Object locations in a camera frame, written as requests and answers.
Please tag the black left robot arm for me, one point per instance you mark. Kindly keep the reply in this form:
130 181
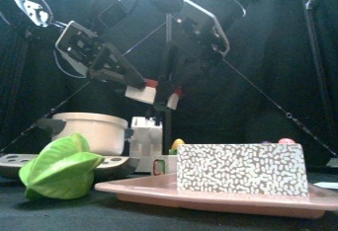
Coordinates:
31 6

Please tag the beige toy pot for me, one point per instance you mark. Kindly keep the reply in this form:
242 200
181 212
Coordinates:
92 133

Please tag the white toy block structure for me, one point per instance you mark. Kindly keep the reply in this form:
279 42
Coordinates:
144 142

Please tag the yellow corn toy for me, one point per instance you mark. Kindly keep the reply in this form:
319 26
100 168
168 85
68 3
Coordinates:
178 143

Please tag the white toy stove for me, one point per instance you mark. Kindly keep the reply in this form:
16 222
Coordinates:
116 166

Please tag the white maki piece coloured face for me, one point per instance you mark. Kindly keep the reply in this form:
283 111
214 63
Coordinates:
163 166

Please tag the pink toy ball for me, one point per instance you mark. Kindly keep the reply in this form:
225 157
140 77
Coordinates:
286 140

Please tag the green toy star fruit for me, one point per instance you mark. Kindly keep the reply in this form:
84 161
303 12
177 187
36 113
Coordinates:
62 172

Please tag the white speckled rice block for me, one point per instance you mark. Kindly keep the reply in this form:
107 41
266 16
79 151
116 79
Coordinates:
242 169

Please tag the pink plastic tray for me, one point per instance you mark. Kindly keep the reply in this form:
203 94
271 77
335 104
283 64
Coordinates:
211 200

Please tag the white flat card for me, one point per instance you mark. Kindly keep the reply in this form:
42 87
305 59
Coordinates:
327 185

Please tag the thin diagonal frame rod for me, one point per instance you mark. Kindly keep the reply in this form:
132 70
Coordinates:
281 110
66 101

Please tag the vertical black frame pole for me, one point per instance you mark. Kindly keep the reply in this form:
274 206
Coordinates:
167 136

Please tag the thick black frame post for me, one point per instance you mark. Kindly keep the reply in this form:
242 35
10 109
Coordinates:
315 44

